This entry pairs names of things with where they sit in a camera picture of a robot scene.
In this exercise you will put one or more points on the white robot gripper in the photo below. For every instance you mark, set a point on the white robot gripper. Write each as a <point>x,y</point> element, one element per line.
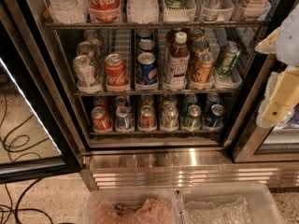
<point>289,44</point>

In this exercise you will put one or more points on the red bull can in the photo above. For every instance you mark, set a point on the red bull can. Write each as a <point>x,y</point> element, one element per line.
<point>122,100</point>
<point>123,120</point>

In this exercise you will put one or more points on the green can middle shelf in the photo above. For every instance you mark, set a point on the green can middle shelf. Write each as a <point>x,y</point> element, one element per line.
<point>227,58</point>

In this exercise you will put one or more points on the green can shelf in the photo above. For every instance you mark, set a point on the green can shelf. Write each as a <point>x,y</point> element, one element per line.
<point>192,120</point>
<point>227,58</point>
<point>189,99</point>

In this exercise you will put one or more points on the rear blue can bottom shelf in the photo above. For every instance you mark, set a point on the rear blue can bottom shelf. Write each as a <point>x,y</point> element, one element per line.
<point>212,98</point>

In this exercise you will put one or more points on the blue can shelf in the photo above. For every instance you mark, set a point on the blue can shelf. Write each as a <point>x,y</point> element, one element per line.
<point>212,98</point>
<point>214,116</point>

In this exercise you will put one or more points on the front blue can bottom shelf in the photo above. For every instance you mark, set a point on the front blue can bottom shelf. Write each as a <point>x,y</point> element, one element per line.
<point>214,116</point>

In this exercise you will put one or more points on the front orange can middle shelf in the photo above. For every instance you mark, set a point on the front orange can middle shelf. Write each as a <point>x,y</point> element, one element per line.
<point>202,67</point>

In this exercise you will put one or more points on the orange can shelf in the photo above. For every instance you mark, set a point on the orange can shelf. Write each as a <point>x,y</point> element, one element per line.
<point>198,46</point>
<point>147,119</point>
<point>202,67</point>
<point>196,34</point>
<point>147,99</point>

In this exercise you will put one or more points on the right closed fridge door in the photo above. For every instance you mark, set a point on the right closed fridge door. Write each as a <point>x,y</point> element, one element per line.
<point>249,141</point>

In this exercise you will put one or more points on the rear orange can middle shelf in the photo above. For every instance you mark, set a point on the rear orange can middle shelf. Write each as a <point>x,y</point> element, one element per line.
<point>196,34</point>

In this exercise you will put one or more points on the rear green can bottom shelf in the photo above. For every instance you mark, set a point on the rear green can bottom shelf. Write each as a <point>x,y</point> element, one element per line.
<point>189,99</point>

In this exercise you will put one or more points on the front green can bottom shelf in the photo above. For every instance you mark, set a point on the front green can bottom shelf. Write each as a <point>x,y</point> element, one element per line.
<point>192,120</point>

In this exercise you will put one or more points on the rear white can bottom shelf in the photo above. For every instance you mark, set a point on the rear white can bottom shelf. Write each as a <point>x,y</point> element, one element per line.
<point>169,99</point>

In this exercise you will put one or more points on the white can shelf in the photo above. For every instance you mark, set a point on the white can shelf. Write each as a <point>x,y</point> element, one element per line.
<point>85,71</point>
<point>169,119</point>
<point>86,48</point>
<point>169,99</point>
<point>96,40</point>

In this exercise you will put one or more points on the front white can bottom shelf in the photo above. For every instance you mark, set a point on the front white can bottom shelf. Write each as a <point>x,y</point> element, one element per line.
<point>169,119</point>

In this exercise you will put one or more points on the front pepsi can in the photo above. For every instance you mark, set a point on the front pepsi can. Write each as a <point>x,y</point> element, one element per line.
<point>146,68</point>

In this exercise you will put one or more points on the pepsi can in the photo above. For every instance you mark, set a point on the pepsi can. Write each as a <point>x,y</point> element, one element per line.
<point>146,68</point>
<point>144,34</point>
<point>146,45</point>

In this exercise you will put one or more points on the rear orange can bottom shelf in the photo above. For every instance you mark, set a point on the rear orange can bottom shelf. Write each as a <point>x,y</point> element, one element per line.
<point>147,99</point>

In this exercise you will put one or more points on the middle pepsi can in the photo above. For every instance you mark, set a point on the middle pepsi can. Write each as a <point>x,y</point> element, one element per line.
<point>146,45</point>

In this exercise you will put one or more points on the rear pepsi can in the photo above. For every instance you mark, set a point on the rear pepsi can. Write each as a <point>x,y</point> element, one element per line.
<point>144,34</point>

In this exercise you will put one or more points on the front orange can bottom shelf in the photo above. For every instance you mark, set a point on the front orange can bottom shelf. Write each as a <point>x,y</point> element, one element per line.
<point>147,119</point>

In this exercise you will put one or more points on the steel fridge base grille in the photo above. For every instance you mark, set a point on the steel fridge base grille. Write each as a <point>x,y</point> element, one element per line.
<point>177,168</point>

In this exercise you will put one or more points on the coca cola can middle shelf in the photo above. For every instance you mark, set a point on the coca cola can middle shelf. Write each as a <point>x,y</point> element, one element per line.
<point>116,70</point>

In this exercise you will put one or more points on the rear red can bottom shelf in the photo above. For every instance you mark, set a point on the rear red can bottom shelf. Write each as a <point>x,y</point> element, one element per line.
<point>100,101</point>

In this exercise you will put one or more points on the red can shelf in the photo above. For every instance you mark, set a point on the red can shelf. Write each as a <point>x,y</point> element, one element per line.
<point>100,119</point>
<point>100,101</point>

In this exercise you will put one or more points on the front red can bottom shelf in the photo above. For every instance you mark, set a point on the front red can bottom shelf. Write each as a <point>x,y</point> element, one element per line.
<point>100,119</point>

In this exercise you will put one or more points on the rear white can middle shelf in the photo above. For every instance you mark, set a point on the rear white can middle shelf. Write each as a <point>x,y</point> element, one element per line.
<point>96,40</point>

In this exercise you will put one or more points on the front white can middle shelf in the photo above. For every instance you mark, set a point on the front white can middle shelf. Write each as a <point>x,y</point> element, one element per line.
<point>85,71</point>

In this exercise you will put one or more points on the open glass fridge door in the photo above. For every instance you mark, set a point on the open glass fridge door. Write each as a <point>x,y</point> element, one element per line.
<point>34,140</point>

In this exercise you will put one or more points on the tea bottle white cap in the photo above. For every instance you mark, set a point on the tea bottle white cap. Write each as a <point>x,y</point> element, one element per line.
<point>177,60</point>

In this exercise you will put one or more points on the centre clear water bottle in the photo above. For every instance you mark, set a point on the centre clear water bottle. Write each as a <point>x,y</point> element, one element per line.
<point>142,11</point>

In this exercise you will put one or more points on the clear water bottle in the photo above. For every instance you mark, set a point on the clear water bottle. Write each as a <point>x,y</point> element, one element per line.
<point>142,11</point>
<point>69,11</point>

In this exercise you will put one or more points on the right clear plastic bin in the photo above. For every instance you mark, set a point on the right clear plastic bin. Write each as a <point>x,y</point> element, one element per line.
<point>229,203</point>

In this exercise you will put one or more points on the clear plastic bin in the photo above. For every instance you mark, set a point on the clear plastic bin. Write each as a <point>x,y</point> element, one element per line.
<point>229,203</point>
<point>131,206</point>

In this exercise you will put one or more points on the left clear plastic bin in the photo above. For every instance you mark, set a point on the left clear plastic bin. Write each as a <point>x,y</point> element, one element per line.
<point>131,206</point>

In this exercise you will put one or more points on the left clear water bottle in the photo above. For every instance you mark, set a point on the left clear water bottle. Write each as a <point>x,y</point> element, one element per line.
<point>69,11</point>

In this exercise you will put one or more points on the top wire shelf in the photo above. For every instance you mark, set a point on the top wire shelf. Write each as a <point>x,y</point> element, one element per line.
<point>155,25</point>

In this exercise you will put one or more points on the wire shelf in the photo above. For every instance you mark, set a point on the wire shelf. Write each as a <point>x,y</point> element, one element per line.
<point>130,93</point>
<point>155,25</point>

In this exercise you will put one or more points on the middle wire shelf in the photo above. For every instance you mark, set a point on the middle wire shelf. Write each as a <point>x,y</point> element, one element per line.
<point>130,93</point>

